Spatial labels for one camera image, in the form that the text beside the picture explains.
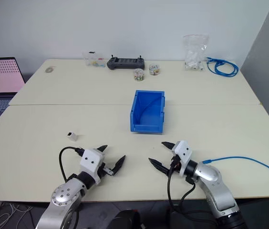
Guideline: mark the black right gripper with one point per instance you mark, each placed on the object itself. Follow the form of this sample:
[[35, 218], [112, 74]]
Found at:
[[175, 164]]

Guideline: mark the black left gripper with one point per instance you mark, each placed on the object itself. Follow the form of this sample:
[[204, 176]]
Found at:
[[102, 168]]

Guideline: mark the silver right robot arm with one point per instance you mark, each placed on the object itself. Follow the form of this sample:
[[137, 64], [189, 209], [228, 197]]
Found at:
[[216, 188]]

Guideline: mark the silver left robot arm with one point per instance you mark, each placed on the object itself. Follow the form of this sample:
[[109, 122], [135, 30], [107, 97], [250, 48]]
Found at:
[[61, 198]]

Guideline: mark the blue plastic storage bin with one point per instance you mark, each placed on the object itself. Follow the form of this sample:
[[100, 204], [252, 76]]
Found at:
[[147, 111]]

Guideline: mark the dark rounded shape under table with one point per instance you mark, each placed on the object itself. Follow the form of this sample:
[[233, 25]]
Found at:
[[125, 220]]

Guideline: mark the clear jar of colourful bits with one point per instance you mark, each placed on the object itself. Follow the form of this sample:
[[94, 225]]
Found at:
[[154, 69], [138, 75]]

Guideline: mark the black handheld remote controller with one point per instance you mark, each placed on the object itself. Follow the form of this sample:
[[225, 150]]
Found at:
[[126, 63]]

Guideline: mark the small clear plastic box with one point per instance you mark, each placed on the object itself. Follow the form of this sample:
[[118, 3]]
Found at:
[[93, 59]]

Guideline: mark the clear bag of connectors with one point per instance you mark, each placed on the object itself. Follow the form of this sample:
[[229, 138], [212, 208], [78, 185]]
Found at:
[[194, 53]]

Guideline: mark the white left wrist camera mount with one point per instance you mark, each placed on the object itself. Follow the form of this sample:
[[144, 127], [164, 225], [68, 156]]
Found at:
[[91, 161]]

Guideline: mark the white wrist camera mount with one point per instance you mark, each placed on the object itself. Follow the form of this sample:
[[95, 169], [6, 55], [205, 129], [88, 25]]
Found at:
[[183, 152], [91, 161]]

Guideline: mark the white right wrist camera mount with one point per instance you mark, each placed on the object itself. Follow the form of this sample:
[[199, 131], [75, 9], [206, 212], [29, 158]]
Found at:
[[183, 152]]

